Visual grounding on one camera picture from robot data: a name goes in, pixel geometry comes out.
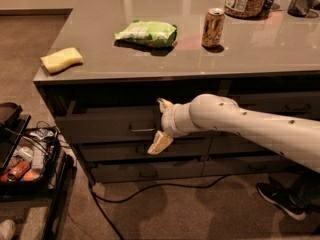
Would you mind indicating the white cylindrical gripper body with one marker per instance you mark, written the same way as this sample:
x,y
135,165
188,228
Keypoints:
x,y
167,121

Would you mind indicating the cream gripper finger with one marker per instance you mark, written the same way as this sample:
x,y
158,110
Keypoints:
x,y
160,143
164,105

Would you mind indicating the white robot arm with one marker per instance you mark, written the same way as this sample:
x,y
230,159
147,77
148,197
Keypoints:
x,y
294,138

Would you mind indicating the grey counter cabinet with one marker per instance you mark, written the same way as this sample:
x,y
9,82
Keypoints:
x,y
273,53

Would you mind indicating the green snack bag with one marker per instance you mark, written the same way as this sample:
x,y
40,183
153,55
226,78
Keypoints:
x,y
154,34

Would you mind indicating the gold drink can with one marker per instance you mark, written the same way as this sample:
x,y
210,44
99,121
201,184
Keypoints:
x,y
213,26

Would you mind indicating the yellow sponge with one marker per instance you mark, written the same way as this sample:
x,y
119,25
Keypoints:
x,y
61,60

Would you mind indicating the black cart with clutter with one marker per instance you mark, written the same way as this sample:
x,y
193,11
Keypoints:
x,y
34,169

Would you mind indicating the black sneaker with white sole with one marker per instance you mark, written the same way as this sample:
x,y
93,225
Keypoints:
x,y
280,197

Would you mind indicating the dark glass pitcher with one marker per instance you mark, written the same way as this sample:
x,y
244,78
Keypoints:
x,y
301,8

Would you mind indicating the white shoe tip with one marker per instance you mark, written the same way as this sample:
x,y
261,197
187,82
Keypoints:
x,y
7,229

